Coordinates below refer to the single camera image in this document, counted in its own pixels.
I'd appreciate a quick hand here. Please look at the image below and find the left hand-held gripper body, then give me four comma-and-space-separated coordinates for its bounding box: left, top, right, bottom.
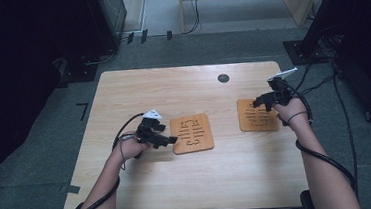
129, 108, 170, 160

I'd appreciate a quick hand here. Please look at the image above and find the thin grey wrist cord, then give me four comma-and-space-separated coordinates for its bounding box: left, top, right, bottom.
117, 135, 136, 172

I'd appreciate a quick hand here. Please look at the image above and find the black curtain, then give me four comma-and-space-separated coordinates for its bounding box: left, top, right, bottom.
0, 0, 122, 207
299, 0, 371, 133

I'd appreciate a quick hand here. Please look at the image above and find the dark cabinet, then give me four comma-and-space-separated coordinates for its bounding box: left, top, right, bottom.
84, 0, 131, 55

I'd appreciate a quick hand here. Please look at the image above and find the person's left hand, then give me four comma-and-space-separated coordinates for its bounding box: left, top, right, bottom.
112, 130, 152, 163

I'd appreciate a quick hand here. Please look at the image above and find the black hanging cable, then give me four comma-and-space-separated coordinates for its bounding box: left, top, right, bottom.
180, 0, 203, 35

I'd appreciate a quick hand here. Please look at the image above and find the wooden coaster with curly slots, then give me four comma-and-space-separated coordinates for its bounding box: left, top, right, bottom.
168, 111, 215, 156

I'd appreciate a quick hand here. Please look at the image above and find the grey floor tape patch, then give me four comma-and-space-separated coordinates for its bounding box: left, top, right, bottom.
58, 182, 82, 197

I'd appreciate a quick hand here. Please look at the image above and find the black corner floor tape mark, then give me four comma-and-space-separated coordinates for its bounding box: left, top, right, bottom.
75, 102, 90, 122

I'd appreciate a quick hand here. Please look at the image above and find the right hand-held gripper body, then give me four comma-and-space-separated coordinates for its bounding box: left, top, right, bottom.
266, 68, 302, 108

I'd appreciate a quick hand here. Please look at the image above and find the long black floor cable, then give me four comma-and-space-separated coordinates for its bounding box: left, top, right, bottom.
330, 58, 362, 204

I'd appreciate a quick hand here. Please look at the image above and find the thin black wrist strap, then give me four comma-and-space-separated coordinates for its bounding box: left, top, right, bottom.
285, 110, 309, 125

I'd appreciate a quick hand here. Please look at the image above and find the wooden coaster with straight slots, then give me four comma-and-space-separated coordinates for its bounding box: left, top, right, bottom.
235, 95, 281, 134

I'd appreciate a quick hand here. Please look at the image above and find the person's right hand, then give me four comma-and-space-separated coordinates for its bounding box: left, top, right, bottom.
272, 97, 310, 131

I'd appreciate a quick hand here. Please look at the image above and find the black stand base plate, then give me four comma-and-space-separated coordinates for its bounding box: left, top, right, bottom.
57, 55, 99, 85
283, 37, 333, 67

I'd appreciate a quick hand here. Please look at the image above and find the black round table grommet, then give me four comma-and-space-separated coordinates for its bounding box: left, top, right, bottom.
216, 73, 231, 84

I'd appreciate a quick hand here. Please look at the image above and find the forked black floor cable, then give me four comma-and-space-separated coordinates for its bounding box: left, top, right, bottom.
292, 62, 337, 98

